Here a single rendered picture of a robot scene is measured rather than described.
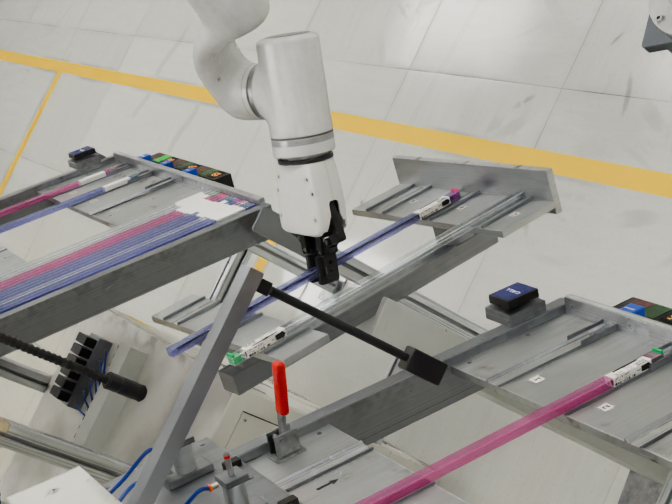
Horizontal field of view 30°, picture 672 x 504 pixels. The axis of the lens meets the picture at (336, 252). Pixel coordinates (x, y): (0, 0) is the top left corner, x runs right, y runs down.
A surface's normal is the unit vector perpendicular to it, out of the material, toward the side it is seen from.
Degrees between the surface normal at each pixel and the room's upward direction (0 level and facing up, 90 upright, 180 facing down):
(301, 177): 34
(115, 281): 90
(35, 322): 90
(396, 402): 90
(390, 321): 90
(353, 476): 47
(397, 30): 0
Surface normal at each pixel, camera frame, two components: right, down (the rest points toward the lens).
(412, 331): 0.58, 0.11
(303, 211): -0.81, 0.23
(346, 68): -0.73, -0.39
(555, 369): -0.18, -0.93
